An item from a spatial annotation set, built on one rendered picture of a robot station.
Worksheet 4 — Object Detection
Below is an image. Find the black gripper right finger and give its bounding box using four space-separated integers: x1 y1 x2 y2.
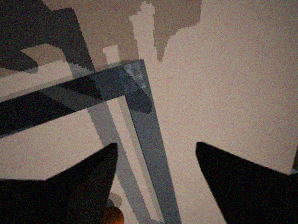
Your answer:
195 142 298 224

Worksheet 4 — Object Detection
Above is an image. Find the brown ball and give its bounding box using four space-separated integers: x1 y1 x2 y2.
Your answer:
101 206 124 224

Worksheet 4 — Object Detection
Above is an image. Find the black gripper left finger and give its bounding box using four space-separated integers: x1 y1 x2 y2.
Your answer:
0 143 118 224

